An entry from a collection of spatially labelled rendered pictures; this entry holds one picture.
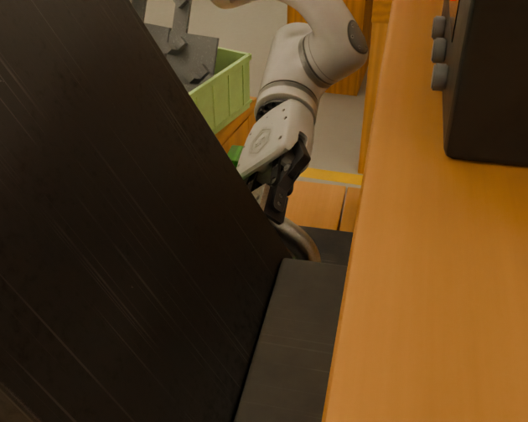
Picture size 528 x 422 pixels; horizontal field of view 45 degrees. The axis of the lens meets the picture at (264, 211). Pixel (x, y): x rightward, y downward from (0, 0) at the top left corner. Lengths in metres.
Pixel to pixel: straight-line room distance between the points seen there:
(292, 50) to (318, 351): 0.45
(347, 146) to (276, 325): 2.84
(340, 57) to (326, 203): 0.59
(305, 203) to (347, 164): 1.86
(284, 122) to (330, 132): 2.74
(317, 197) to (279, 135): 0.64
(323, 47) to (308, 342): 0.42
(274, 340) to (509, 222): 0.38
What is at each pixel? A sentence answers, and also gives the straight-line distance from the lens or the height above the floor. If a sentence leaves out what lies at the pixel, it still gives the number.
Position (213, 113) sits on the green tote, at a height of 0.86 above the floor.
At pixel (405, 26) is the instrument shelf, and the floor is 1.54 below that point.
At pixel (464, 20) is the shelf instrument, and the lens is 0.26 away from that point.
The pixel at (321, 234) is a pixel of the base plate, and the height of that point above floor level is 0.90.
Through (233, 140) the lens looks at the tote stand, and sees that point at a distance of 1.94.
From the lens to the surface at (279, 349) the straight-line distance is 0.59.
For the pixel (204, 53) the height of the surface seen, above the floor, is 0.99.
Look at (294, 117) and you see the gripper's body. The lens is 0.80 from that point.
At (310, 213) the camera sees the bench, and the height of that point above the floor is 0.88.
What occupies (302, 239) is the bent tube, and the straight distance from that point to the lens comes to 0.78.
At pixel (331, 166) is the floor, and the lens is 3.23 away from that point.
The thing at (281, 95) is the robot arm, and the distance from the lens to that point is 0.85.
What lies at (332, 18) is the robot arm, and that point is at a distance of 0.86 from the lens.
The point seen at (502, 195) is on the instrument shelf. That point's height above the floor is 1.54.
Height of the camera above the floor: 1.67
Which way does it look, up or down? 35 degrees down
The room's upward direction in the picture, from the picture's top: straight up
